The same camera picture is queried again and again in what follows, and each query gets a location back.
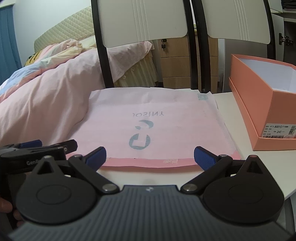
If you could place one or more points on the white chair black frame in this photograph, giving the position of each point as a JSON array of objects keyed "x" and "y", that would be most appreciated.
[
  {"x": 143, "y": 20},
  {"x": 238, "y": 18}
]

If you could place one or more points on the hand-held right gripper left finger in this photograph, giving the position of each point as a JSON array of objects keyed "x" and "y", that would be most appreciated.
[{"x": 97, "y": 157}]

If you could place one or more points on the cream bed skirt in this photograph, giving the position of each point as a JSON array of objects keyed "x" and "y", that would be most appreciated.
[{"x": 136, "y": 71}]

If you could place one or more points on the pink shopping bag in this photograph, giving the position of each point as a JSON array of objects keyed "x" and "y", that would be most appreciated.
[{"x": 161, "y": 129}]

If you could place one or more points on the yellow tiger plush toy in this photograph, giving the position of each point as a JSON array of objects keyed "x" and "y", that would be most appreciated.
[{"x": 31, "y": 59}]

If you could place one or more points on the blue curtain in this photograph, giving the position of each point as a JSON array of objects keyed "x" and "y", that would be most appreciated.
[{"x": 9, "y": 41}]

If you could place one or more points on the wooden drawer cabinet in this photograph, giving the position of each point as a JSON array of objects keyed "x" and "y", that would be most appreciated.
[{"x": 178, "y": 67}]

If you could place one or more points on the orange cardboard box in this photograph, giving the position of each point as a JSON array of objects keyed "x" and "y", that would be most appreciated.
[{"x": 272, "y": 111}]

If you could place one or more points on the pink bed blanket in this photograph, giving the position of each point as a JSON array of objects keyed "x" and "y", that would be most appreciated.
[{"x": 46, "y": 92}]

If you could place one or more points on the cabinet keys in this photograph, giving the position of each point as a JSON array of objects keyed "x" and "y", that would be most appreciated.
[{"x": 164, "y": 45}]

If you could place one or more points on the cream pillow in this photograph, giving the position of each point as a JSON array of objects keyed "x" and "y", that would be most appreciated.
[{"x": 87, "y": 42}]

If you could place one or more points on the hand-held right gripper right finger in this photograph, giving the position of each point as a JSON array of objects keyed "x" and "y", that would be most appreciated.
[{"x": 204, "y": 157}]

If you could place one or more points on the dark folded clothes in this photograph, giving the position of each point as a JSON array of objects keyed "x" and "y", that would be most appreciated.
[{"x": 289, "y": 4}]

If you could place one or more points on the cream quilted headboard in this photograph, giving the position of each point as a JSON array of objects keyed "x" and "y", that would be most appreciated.
[{"x": 67, "y": 25}]

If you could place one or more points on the white wardrobe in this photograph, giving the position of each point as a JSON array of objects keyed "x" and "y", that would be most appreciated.
[{"x": 277, "y": 27}]

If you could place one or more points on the person's left hand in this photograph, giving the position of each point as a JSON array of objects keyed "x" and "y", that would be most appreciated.
[{"x": 6, "y": 205}]

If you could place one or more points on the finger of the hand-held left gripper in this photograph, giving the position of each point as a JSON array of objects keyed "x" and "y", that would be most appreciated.
[
  {"x": 30, "y": 144},
  {"x": 69, "y": 144}
]

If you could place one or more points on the metal door hinge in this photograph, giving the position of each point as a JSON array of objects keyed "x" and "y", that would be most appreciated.
[{"x": 284, "y": 38}]

